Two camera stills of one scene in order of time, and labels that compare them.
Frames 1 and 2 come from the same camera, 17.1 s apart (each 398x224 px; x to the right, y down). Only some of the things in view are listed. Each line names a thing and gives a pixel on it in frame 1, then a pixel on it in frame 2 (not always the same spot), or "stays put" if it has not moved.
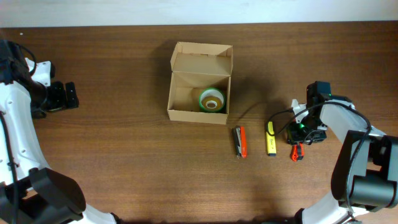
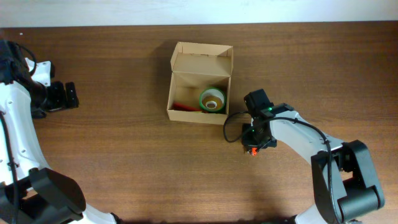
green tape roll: x=212 y=100 stays put
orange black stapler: x=240 y=139 → x=254 y=151
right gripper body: x=306 y=131 → x=253 y=138
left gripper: x=60 y=100 stays put
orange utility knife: x=297 y=151 → x=183 y=107
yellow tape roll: x=211 y=102 stays put
